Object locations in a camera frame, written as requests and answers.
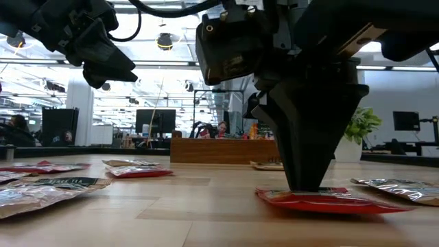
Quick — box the dark partition with round logo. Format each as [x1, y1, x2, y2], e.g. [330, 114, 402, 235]
[41, 107, 80, 148]

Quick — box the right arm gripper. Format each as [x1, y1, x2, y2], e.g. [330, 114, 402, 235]
[252, 0, 439, 191]

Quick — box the red tea packet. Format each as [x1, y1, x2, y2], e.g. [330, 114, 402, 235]
[105, 165, 174, 179]
[0, 160, 92, 174]
[254, 186, 411, 215]

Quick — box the person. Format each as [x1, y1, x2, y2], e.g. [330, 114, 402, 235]
[7, 114, 36, 148]
[215, 120, 230, 139]

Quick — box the black desk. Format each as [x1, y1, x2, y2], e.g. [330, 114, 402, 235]
[383, 139, 439, 157]

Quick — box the green plant in white pot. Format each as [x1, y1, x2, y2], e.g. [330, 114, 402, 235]
[334, 106, 383, 163]

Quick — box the black upright frame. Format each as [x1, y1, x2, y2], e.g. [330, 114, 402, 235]
[192, 89, 245, 138]

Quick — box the black right camera cable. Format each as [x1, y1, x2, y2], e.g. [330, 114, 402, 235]
[128, 0, 224, 19]

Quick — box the black left camera cable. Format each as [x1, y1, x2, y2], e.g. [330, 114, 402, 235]
[108, 8, 143, 44]

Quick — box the black camera cable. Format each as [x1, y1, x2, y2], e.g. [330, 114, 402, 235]
[108, 8, 143, 44]
[128, 0, 224, 19]

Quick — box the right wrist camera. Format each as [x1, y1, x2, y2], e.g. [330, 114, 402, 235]
[195, 12, 270, 86]

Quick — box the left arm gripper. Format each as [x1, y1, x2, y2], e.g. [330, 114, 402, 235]
[30, 0, 139, 90]

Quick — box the black computer monitor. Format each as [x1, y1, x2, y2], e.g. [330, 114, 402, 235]
[135, 108, 177, 134]

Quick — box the wooden tea organizer box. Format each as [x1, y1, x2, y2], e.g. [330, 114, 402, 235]
[169, 137, 281, 165]

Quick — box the black wall monitor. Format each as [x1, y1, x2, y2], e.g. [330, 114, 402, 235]
[392, 110, 421, 132]

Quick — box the white column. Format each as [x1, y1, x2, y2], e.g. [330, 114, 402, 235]
[66, 77, 95, 148]

